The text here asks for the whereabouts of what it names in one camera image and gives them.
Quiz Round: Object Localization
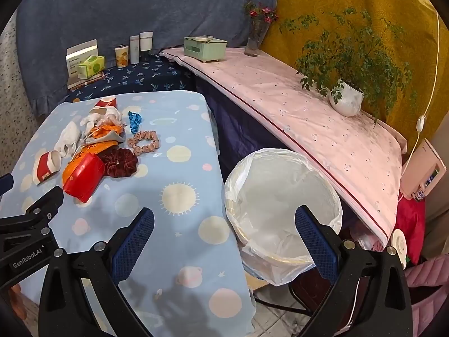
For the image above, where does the pink quilted jacket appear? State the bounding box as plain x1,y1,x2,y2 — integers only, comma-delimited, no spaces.
405,256,449,324

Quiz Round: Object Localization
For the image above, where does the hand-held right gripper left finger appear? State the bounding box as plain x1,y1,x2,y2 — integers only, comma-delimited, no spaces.
38,208,155,337

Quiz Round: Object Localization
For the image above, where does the bin with white plastic bag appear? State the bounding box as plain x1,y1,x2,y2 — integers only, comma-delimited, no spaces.
224,148,342,286

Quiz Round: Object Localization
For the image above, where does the red and white paper cup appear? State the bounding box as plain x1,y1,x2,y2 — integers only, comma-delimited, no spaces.
33,150,63,186
92,96,118,113

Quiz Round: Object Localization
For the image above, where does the pink scrunchie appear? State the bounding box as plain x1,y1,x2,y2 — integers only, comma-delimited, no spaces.
127,131,160,156

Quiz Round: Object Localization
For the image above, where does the pink dotted cloth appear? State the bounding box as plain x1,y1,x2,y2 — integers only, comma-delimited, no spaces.
159,47,407,246

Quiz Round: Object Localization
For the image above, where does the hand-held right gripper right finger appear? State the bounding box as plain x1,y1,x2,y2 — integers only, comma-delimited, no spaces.
294,206,414,337

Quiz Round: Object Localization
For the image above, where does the printed orange and white cup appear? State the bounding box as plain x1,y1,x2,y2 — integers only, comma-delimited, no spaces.
115,45,129,68

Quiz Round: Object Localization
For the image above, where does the mint green tissue box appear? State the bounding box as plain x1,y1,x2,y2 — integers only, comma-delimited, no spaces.
184,37,227,63

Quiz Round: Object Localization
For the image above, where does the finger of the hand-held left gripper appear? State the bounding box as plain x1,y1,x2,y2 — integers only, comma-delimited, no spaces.
0,185,65,234
0,174,15,197

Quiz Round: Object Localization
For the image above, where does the orange plastic bag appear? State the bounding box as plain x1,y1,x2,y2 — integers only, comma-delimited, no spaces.
62,121,122,183

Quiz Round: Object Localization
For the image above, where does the tall white bottle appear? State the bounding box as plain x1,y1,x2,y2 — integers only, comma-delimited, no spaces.
129,36,140,64

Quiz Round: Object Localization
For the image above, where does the blue twisted wrapper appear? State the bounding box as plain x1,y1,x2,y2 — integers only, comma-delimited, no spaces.
128,111,144,135

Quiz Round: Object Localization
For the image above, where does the dark purple cloth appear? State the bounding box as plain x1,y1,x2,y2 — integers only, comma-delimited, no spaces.
194,74,299,183

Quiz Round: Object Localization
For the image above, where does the light blue planet-print tablecloth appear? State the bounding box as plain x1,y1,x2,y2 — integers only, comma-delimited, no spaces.
0,90,256,336

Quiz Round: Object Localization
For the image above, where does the green tissue pack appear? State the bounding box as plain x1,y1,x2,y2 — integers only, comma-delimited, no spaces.
78,55,105,79

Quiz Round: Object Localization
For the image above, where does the glass vase with red flowers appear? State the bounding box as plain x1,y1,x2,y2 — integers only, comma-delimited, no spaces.
243,0,279,57

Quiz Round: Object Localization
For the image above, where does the cardboard box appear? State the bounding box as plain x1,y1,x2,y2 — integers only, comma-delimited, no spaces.
246,272,271,290

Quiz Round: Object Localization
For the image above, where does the white cable with switch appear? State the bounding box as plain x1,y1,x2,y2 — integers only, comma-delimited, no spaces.
410,10,441,155

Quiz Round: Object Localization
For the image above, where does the white tissue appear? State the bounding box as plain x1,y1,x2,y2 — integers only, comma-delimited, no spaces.
82,107,123,137
54,121,85,158

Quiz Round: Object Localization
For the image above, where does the red foil packet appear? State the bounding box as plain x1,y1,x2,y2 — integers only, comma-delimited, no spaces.
63,153,105,203

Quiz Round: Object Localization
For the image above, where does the white round object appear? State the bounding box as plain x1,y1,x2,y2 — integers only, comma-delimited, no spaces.
391,230,408,269

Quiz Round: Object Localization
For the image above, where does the potted green plant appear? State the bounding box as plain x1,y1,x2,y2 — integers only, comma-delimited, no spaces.
279,7,414,127

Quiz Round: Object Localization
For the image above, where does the red cloth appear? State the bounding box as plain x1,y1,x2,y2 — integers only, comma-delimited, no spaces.
395,197,427,265

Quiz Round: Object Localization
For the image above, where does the wooden tray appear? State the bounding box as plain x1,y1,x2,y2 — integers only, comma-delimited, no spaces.
67,72,106,90

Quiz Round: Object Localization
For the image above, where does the dark red velvet scrunchie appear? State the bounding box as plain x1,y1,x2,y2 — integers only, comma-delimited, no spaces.
96,148,139,177

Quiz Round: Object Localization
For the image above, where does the blue-grey hanging cloth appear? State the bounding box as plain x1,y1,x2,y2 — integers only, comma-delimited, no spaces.
16,0,283,113

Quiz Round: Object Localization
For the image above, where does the navy leaf-print cloth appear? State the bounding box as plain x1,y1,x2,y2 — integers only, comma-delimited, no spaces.
65,54,197,103

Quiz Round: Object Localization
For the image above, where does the pink box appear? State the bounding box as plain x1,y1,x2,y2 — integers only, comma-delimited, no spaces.
400,138,447,202

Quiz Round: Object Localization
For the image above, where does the white carton box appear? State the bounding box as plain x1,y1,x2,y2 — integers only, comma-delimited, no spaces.
65,40,99,78

